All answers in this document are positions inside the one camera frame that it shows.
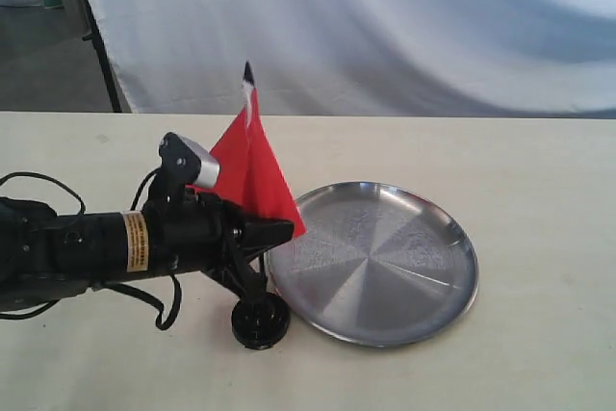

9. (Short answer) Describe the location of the black cable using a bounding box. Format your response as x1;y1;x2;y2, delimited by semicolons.
0;167;183;332

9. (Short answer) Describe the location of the black backdrop stand pole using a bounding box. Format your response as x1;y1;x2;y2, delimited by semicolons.
81;0;123;114

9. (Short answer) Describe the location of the red flag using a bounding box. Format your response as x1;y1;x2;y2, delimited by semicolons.
196;64;306;238

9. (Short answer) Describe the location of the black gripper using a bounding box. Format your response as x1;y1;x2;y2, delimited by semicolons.
142;190;295;304

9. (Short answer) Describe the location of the white backdrop cloth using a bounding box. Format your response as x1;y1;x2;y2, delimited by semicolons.
89;0;615;117

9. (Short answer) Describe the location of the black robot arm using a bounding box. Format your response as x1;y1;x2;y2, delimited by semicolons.
1;193;295;312

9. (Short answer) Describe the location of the black round flag base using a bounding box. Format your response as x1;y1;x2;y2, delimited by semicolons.
231;293;291;350

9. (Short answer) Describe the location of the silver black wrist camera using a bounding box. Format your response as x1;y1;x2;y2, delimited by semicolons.
159;132;220;189

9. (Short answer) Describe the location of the round steel plate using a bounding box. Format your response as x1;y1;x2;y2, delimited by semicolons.
268;181;479;347

